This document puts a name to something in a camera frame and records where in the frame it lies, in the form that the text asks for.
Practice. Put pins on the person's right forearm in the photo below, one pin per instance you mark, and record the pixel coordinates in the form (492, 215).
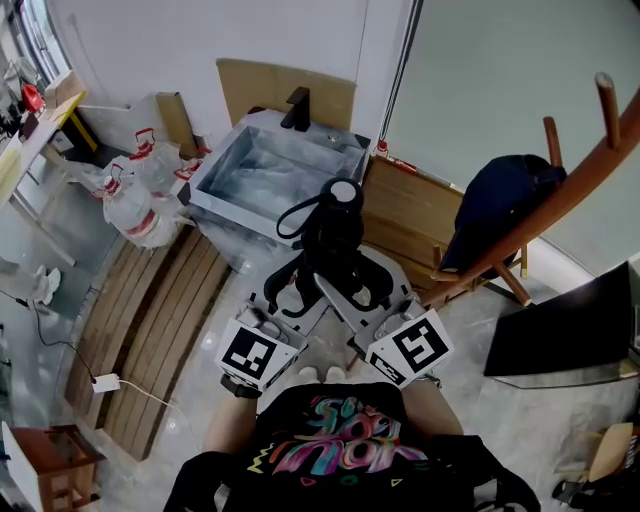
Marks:
(430, 410)

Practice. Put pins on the brown wooden coat rack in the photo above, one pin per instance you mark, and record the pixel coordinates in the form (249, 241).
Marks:
(560, 205)

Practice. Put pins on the person's right white shoe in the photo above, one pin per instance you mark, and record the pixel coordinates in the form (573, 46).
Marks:
(335, 374)

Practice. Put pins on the black wristwatch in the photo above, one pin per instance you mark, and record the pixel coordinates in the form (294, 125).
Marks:
(240, 387)

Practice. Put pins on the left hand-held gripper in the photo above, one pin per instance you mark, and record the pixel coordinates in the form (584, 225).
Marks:
(250, 350)

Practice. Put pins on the red object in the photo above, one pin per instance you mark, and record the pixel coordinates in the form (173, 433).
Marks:
(32, 97)

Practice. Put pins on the tall window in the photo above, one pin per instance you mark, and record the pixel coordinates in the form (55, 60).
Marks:
(45, 40)

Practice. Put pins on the black faucet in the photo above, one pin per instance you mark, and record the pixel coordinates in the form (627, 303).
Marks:
(298, 110)

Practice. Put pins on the white power adapter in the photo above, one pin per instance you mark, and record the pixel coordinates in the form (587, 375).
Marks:
(106, 384)

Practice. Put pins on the white table with yellow legs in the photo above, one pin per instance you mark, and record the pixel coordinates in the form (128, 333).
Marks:
(30, 145)

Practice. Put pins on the person's white shoe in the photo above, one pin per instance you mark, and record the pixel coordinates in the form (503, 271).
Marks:
(302, 376)
(335, 374)

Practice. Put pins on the person's left forearm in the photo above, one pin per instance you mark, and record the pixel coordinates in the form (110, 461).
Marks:
(230, 425)

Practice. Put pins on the wooden slat pallet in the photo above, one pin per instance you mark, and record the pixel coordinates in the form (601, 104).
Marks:
(150, 325)

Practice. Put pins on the person's left white shoe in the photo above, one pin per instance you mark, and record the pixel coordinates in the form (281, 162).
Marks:
(302, 376)

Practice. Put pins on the white board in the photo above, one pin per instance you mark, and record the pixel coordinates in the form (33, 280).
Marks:
(17, 470)

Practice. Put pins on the brown cardboard sheet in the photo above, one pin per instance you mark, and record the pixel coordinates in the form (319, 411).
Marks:
(260, 90)

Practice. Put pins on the red-capped bottle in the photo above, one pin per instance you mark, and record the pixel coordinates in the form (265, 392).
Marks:
(382, 148)

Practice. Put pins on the grey stone sink basin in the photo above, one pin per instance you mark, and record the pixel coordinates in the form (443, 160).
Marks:
(280, 170)

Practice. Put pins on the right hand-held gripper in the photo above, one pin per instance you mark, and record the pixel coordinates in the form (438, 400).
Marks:
(410, 345)

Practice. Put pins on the black flat panel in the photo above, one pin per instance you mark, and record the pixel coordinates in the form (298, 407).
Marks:
(560, 330)

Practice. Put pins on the light wooden chair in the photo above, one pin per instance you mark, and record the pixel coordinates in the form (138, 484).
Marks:
(610, 450)

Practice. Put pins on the dark blue jacket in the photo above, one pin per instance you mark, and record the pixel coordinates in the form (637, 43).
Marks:
(495, 200)

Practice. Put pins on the person's black printed t-shirt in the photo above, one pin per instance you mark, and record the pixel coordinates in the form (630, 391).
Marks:
(350, 450)

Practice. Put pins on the tall cardboard box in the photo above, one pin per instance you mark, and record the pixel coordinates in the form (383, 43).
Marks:
(175, 120)

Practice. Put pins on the dark garment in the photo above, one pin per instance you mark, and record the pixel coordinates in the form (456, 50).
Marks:
(330, 235)

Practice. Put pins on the red-brown wooden stool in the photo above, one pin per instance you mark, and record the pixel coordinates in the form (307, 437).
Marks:
(55, 465)

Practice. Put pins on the clear plastic water jugs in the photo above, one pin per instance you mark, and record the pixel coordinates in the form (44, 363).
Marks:
(132, 215)

